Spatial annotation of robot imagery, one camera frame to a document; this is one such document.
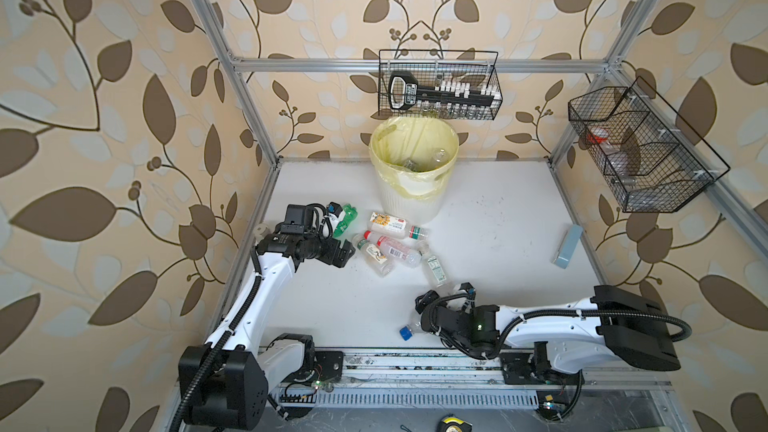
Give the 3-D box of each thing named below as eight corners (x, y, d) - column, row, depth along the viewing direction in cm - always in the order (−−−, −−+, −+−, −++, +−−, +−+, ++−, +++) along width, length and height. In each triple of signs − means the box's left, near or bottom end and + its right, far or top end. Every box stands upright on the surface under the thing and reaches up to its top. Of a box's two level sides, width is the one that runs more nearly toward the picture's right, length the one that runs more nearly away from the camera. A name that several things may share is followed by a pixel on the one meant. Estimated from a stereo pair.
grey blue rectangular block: (551, 263, 94) (557, 257, 90) (567, 228, 102) (573, 221, 99) (563, 270, 92) (570, 264, 89) (578, 234, 100) (584, 227, 97)
